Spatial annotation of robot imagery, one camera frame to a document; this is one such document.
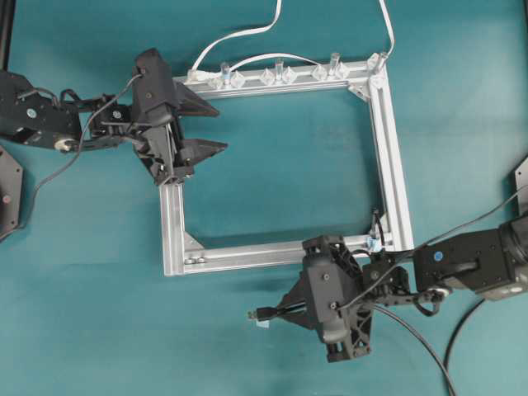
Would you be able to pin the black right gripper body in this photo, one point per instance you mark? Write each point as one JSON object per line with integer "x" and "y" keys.
{"x": 335, "y": 247}

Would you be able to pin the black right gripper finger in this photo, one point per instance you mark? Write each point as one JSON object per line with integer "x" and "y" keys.
{"x": 295, "y": 298}
{"x": 300, "y": 318}

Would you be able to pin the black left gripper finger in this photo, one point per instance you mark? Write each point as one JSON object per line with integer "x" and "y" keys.
{"x": 188, "y": 103}
{"x": 193, "y": 151}

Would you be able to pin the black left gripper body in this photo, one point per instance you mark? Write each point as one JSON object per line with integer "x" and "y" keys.
{"x": 159, "y": 135}

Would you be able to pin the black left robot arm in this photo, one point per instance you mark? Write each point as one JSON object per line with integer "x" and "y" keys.
{"x": 35, "y": 117}

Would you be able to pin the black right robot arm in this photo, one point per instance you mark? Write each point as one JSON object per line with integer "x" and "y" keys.
{"x": 491, "y": 263}

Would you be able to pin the black zip tie loop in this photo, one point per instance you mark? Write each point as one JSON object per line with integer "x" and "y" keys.
{"x": 379, "y": 238}

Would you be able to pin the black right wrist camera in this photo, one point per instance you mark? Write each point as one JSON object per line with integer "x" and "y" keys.
{"x": 324, "y": 293}

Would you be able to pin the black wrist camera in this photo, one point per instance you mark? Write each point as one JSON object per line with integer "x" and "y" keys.
{"x": 324, "y": 293}
{"x": 154, "y": 95}

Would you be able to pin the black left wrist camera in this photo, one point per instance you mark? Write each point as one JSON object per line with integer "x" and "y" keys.
{"x": 154, "y": 95}

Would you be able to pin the square aluminium extrusion frame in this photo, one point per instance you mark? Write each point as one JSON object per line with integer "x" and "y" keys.
{"x": 368, "y": 80}

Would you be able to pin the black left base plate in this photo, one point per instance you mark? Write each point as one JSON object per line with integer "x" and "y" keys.
{"x": 11, "y": 189}

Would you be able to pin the black vertical frame post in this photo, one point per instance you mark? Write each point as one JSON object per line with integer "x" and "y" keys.
{"x": 7, "y": 15}

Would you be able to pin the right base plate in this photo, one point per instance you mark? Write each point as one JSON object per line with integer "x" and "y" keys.
{"x": 521, "y": 181}

